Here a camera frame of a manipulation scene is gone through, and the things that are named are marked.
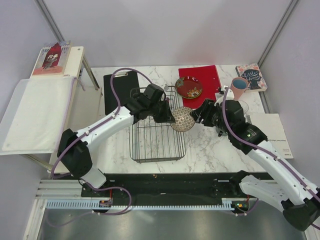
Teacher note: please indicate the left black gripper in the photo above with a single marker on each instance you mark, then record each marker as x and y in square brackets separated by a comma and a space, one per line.
[167, 117]

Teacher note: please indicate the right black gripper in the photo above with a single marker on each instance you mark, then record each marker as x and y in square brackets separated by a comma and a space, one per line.
[204, 111]

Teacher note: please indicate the patterned ceramic bowl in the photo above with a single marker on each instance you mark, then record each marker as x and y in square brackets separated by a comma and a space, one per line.
[183, 119]

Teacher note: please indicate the dark brown floral plate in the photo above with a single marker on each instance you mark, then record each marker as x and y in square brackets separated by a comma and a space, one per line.
[188, 87]

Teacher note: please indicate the grey wire dish rack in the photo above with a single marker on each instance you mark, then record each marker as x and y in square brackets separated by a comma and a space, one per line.
[155, 142]

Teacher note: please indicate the pink plastic cup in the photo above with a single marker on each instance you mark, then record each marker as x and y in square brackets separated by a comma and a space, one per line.
[237, 93]

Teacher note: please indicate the clear drinking glass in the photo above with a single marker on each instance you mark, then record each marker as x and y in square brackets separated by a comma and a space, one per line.
[244, 106]

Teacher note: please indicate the grey ceramic mug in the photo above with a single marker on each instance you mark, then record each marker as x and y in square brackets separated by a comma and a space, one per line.
[221, 132]

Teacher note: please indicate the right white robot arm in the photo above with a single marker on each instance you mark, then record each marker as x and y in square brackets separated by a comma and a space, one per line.
[297, 198]

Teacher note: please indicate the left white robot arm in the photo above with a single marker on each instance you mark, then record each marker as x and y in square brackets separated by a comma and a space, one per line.
[75, 147]

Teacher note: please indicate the red folder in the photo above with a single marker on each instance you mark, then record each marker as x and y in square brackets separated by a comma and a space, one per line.
[208, 76]

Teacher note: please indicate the black clipboard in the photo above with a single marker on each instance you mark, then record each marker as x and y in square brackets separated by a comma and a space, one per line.
[122, 85]

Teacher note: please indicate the Little Women book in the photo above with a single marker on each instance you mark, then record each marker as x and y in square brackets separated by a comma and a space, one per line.
[253, 75]

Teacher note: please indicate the white spiral notebook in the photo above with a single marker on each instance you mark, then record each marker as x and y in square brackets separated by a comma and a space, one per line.
[271, 125]

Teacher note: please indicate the red cover book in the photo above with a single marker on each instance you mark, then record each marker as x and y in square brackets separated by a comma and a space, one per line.
[52, 59]

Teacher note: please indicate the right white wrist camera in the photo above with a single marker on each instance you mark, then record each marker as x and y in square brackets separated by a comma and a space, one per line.
[224, 91]

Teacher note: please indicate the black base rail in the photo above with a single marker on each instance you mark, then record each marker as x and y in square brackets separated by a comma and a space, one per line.
[172, 188]

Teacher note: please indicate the light blue cable duct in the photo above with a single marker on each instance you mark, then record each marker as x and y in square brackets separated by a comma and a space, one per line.
[99, 204]

